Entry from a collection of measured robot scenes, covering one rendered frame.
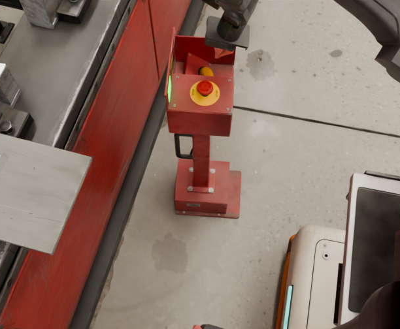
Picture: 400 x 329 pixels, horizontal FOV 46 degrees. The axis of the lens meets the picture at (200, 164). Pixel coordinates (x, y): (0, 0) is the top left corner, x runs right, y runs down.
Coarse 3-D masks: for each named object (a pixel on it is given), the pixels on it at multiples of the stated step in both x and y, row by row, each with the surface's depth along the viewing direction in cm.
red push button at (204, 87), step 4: (204, 80) 113; (200, 84) 113; (204, 84) 113; (208, 84) 113; (200, 88) 112; (204, 88) 112; (208, 88) 112; (212, 88) 113; (200, 92) 112; (204, 92) 112; (208, 92) 112; (204, 96) 114
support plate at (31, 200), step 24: (0, 144) 85; (24, 144) 85; (24, 168) 83; (48, 168) 83; (72, 168) 83; (0, 192) 81; (24, 192) 81; (48, 192) 81; (72, 192) 81; (0, 216) 79; (24, 216) 79; (48, 216) 79; (0, 240) 78; (24, 240) 77; (48, 240) 77
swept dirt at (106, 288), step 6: (204, 6) 228; (204, 12) 226; (198, 24) 223; (162, 126) 200; (132, 210) 185; (120, 240) 180; (120, 246) 179; (114, 258) 177; (108, 276) 174; (108, 282) 173; (108, 288) 172; (102, 294) 171; (102, 300) 170; (96, 312) 169; (90, 324) 167
